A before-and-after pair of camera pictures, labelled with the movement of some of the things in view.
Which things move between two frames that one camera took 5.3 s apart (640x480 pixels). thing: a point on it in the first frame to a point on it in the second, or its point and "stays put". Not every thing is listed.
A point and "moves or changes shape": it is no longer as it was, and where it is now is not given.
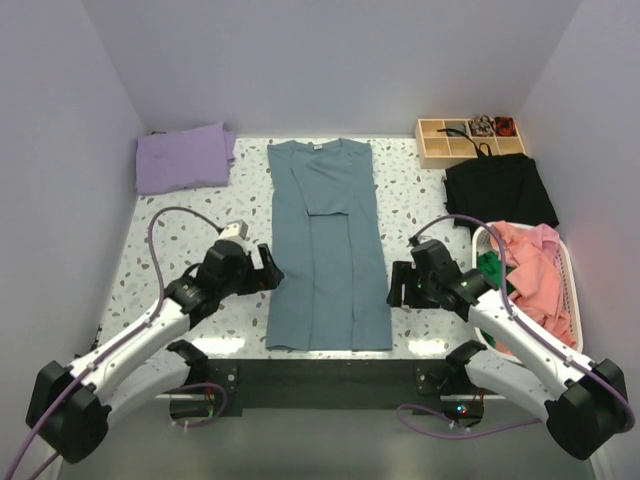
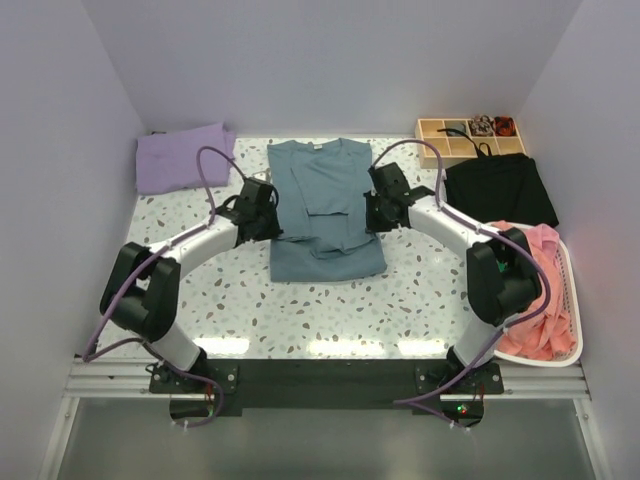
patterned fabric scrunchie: [481, 126] stays put
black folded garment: [503, 188] stays put
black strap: [478, 150] stays put
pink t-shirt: [534, 274] stays put
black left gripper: [268, 280] to [274, 230]
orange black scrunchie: [504, 126] stays put
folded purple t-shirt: [196, 157] stays put
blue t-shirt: [327, 282] moves or changes shape
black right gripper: [402, 274] to [371, 224]
